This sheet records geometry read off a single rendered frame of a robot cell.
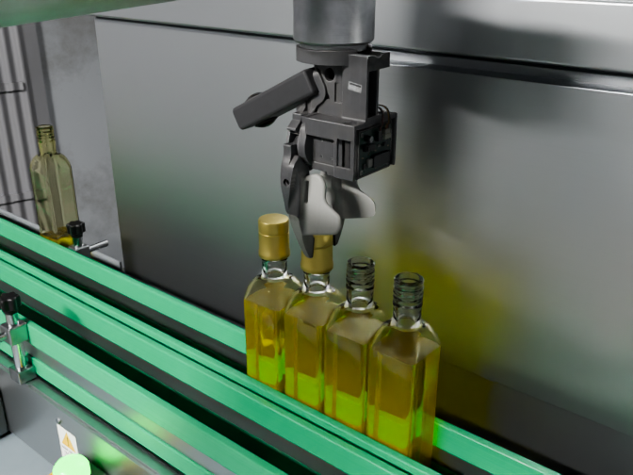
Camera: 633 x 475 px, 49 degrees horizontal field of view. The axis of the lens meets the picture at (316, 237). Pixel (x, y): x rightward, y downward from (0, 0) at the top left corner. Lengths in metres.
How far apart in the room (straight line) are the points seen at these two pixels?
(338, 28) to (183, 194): 0.56
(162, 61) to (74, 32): 2.06
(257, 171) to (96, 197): 2.35
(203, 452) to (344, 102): 0.40
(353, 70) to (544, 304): 0.32
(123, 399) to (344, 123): 0.44
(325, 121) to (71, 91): 2.57
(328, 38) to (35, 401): 0.66
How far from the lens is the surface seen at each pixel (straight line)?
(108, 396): 0.92
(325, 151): 0.67
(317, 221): 0.69
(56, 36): 3.13
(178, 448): 0.84
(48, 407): 1.03
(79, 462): 0.94
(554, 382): 0.80
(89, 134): 3.22
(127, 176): 1.24
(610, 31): 0.68
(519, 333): 0.79
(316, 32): 0.63
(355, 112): 0.64
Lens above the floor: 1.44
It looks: 23 degrees down
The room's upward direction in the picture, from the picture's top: straight up
